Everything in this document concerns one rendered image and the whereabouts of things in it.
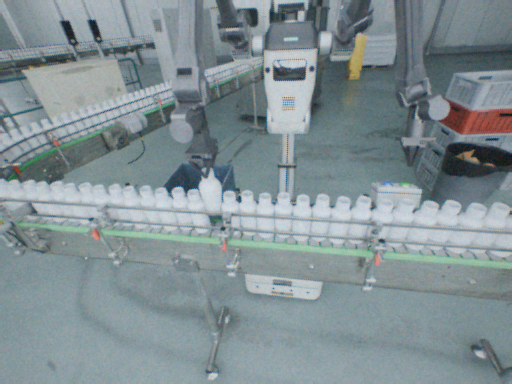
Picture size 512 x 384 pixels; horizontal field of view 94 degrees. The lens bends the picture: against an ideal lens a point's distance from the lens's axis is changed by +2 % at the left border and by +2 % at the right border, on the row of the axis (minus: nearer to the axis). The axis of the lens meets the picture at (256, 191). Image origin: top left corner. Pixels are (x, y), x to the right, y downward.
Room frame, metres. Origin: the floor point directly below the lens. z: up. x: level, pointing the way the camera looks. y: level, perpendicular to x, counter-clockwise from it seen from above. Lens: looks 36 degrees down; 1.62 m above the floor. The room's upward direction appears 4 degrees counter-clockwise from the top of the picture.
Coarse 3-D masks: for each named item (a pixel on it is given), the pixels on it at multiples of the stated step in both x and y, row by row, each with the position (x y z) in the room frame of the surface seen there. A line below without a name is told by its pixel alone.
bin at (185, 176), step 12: (180, 168) 1.22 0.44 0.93; (192, 168) 1.25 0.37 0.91; (216, 168) 1.22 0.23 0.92; (228, 168) 1.21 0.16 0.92; (168, 180) 1.08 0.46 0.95; (180, 180) 1.19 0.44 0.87; (192, 180) 1.25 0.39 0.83; (228, 180) 1.09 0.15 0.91; (168, 192) 1.05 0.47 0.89; (216, 216) 0.91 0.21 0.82
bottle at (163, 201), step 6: (156, 192) 0.67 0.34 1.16; (162, 192) 0.65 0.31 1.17; (156, 198) 0.65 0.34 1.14; (162, 198) 0.65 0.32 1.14; (168, 198) 0.66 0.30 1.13; (156, 204) 0.65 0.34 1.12; (162, 204) 0.64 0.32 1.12; (168, 204) 0.65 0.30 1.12; (162, 216) 0.64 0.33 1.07; (168, 216) 0.64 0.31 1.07; (174, 216) 0.65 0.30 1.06; (162, 222) 0.64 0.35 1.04; (168, 222) 0.64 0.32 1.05; (174, 222) 0.64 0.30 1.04; (168, 228) 0.64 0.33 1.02; (174, 228) 0.64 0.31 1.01
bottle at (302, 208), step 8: (296, 200) 0.58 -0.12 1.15; (304, 200) 0.59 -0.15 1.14; (296, 208) 0.57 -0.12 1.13; (304, 208) 0.56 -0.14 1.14; (296, 216) 0.56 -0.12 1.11; (304, 216) 0.55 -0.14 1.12; (296, 224) 0.56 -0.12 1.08; (304, 224) 0.55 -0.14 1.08; (296, 232) 0.55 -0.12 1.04; (304, 232) 0.55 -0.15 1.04
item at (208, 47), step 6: (204, 12) 7.59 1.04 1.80; (204, 18) 7.56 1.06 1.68; (210, 18) 7.79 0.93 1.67; (204, 24) 7.53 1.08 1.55; (210, 24) 7.76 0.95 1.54; (204, 30) 7.50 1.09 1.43; (210, 30) 7.72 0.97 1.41; (204, 36) 7.46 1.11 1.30; (210, 36) 7.69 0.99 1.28; (204, 42) 7.43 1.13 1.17; (210, 42) 7.66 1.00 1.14; (204, 48) 7.40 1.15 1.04; (210, 48) 7.63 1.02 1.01; (204, 54) 7.36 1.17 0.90; (210, 54) 7.60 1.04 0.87; (204, 60) 7.33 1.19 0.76; (210, 60) 7.56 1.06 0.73; (210, 66) 7.53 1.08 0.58; (216, 66) 7.77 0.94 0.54
